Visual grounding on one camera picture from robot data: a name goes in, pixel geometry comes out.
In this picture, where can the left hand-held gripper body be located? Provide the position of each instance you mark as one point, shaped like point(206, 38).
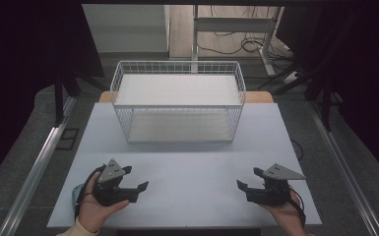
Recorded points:
point(106, 191)

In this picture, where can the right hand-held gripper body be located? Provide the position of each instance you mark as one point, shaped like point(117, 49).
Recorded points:
point(272, 191)

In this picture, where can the person's left hand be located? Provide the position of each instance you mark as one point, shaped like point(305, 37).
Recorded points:
point(92, 209)

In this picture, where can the person's right hand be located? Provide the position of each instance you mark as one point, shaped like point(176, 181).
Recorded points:
point(285, 213)

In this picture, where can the black stand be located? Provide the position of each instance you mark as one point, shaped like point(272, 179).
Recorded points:
point(59, 98)
point(325, 101)

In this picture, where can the white power strip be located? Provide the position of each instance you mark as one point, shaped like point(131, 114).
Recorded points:
point(289, 77)

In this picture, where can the white cabinet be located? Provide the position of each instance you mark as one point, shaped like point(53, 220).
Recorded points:
point(128, 29)

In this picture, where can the black square floor frame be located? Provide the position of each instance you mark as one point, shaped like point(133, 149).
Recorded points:
point(68, 139)

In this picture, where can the aluminium rail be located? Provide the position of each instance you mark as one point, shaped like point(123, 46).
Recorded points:
point(36, 170)
point(344, 167)

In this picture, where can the white metal desk frame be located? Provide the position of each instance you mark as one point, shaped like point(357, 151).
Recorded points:
point(233, 24)

